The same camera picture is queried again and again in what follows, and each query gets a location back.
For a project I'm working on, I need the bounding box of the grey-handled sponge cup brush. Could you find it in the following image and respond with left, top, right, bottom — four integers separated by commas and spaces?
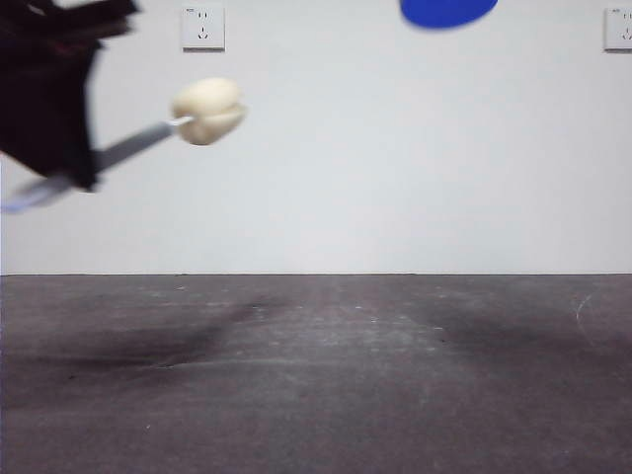
0, 77, 249, 215

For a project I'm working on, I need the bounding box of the blue ribbed plastic cup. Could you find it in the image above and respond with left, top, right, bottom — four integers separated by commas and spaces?
399, 0, 501, 31

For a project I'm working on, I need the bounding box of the white wall socket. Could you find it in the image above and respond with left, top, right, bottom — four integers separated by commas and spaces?
602, 7, 632, 52
181, 5, 227, 52

